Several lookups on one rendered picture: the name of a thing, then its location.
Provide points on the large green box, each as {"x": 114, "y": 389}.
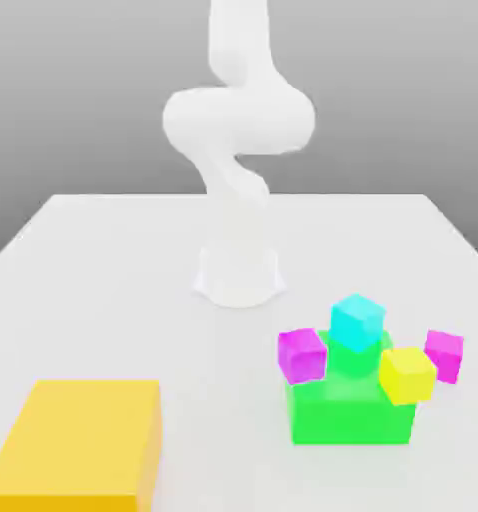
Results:
{"x": 351, "y": 412}

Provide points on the small yellow cube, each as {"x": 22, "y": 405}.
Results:
{"x": 408, "y": 375}

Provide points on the large orange box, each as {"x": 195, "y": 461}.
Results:
{"x": 75, "y": 440}

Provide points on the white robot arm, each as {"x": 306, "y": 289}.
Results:
{"x": 239, "y": 120}

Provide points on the small cyan cube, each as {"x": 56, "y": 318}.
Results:
{"x": 357, "y": 324}

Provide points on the small magenta cube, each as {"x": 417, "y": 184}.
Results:
{"x": 302, "y": 356}
{"x": 445, "y": 354}

